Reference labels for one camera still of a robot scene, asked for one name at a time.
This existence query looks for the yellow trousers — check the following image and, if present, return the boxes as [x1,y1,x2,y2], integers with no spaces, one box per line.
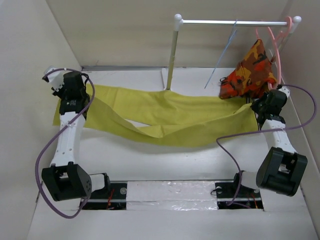
[51,84,261,148]

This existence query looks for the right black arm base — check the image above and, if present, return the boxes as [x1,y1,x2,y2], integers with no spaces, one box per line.
[210,173,264,210]

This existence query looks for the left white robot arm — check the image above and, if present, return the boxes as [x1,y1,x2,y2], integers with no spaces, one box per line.
[41,67,112,202]

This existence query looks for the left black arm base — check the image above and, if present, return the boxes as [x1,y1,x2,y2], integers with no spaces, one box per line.
[82,173,128,211]

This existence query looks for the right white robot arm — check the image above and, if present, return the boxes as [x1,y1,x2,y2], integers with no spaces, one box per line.
[231,87,308,197]

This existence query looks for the pink plastic hanger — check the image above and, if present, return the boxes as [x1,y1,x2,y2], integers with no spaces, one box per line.
[255,16,297,91]

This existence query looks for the orange camouflage shorts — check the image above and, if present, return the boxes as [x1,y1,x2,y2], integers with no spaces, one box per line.
[219,38,278,100]

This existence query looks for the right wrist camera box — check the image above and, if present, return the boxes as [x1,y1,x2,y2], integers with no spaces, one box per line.
[276,84,290,97]

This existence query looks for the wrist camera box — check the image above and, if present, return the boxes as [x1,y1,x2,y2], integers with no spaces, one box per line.
[44,66,64,92]
[276,84,290,97]

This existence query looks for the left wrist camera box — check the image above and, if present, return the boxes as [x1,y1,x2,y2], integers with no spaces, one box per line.
[44,66,64,92]

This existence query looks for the light blue wire hanger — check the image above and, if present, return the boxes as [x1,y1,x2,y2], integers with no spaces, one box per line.
[204,19,238,89]

